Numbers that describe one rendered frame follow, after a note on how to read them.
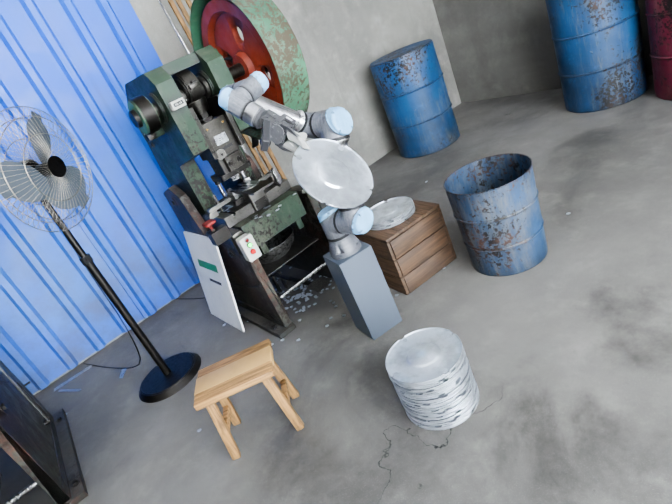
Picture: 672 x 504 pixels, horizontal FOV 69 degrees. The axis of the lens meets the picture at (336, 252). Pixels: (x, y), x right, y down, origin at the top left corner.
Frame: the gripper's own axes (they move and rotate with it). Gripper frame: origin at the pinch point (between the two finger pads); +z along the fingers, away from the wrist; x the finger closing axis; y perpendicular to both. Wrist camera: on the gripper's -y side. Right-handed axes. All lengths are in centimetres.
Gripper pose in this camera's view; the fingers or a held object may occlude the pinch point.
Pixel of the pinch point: (304, 149)
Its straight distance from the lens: 167.5
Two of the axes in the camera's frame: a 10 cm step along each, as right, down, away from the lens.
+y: 4.4, -5.6, 7.1
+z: 8.4, 5.3, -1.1
